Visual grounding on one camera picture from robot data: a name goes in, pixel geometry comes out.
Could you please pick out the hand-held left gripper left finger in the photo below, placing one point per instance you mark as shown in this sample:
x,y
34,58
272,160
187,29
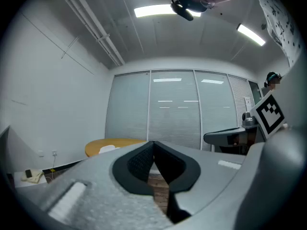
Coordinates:
x,y
96,190

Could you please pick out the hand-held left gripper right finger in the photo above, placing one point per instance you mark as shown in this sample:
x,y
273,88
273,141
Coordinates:
x,y
206,176

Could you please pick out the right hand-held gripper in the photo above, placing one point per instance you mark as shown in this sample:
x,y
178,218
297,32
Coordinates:
x,y
269,116

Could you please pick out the white booklet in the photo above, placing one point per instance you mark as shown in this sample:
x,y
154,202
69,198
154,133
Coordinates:
x,y
108,149

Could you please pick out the cream cloth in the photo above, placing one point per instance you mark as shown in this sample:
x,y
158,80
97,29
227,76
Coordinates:
x,y
36,176

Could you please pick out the black phone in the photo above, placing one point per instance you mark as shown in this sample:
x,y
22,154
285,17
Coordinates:
x,y
28,173

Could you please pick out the white storage box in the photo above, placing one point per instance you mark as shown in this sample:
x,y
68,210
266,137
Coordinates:
x,y
19,183

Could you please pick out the long ceiling light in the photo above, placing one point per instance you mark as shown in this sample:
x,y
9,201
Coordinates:
x,y
250,34
153,10

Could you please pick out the round ceiling sensor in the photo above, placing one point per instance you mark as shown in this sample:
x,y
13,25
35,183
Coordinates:
x,y
264,26

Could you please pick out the person's white star-print shirt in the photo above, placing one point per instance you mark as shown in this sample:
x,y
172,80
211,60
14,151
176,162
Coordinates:
x,y
278,20

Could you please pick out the white ceiling pipes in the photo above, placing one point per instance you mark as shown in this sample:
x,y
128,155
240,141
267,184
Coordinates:
x,y
105,38

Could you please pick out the white wall socket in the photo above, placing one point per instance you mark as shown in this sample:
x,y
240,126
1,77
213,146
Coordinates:
x,y
41,153
54,153

